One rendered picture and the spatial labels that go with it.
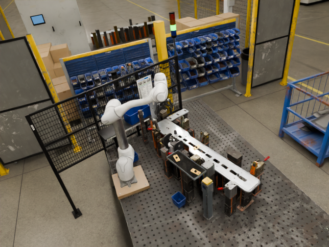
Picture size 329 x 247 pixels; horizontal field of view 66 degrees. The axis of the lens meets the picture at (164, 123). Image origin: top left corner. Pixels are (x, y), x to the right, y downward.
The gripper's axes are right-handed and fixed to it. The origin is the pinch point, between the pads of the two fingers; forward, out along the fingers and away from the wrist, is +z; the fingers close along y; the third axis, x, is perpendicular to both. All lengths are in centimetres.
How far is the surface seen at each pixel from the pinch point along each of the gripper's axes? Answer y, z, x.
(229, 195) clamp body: 4, 47, -73
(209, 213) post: -10, 68, -63
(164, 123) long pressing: 29, 46, 48
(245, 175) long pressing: 29, 46, -68
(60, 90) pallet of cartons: -22, 72, 309
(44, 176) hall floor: -113, 146, 195
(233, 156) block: 39, 43, -47
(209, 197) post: -9, 48, -63
